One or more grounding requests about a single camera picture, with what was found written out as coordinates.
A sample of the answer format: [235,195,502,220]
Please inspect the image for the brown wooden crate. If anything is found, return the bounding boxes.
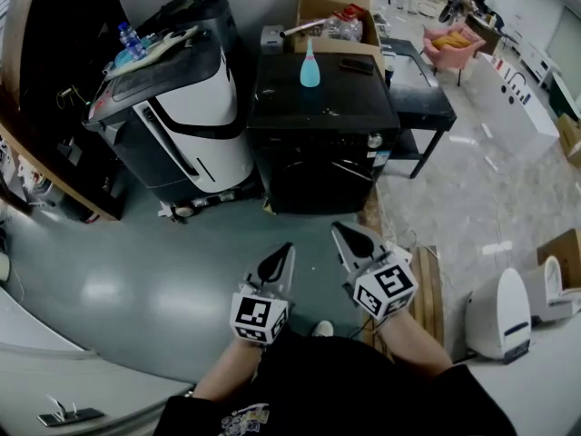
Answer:
[537,227,581,270]

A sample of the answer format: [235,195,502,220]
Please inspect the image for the person's left forearm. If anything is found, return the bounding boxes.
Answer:
[192,335,268,401]

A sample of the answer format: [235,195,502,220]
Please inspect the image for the white toilet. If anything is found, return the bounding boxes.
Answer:
[525,254,581,324]

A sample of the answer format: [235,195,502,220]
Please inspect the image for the small grey box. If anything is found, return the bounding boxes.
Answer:
[259,24,287,56]

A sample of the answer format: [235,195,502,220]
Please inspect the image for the pink armchair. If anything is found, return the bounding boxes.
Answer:
[421,21,487,86]

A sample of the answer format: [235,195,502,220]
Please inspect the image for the crumpled clear plastic bottles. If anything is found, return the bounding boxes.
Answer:
[323,4,365,43]

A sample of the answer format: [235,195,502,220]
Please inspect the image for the black washing machine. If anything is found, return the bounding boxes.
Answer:
[246,50,402,216]

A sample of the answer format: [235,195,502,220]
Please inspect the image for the small cardboard box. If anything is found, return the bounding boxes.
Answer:
[557,113,581,169]

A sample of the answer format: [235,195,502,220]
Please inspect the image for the person's black clothing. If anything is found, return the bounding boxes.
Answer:
[153,329,519,436]

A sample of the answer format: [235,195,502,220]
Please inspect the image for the person's right forearm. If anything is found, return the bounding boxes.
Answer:
[378,312,456,379]

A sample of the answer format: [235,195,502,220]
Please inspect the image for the metal bracket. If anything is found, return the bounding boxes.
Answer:
[36,393,106,428]

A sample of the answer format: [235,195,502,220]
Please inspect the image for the white power strip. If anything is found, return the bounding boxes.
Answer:
[385,241,414,263]

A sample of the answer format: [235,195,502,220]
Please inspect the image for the rounded white appliance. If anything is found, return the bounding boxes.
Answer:
[465,266,533,364]

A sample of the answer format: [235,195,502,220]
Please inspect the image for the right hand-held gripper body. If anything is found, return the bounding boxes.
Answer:
[346,252,419,322]

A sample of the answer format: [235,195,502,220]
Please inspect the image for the black phone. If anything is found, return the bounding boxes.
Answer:
[340,56,376,74]

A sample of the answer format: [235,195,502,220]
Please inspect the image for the white cloth gloves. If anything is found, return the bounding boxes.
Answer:
[103,25,202,82]

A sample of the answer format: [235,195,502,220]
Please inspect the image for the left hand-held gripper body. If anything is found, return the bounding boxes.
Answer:
[229,283,293,348]

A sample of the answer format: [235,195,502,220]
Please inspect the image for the large white and black machine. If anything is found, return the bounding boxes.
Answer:
[81,0,256,220]

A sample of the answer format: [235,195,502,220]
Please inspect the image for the long white cabinet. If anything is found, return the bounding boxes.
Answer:
[473,52,561,147]

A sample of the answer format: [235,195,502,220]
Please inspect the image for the wooden shelf unit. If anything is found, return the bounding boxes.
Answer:
[0,0,124,223]

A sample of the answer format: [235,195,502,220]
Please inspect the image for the light blue bottle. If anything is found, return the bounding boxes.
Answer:
[299,37,322,88]

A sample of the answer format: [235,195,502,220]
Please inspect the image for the clear plastic water bottle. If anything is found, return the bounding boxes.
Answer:
[117,21,147,61]

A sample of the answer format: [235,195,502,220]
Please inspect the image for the metal tube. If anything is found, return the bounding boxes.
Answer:
[279,15,335,40]

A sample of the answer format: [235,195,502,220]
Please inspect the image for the black side table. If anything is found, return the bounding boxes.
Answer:
[380,37,458,181]

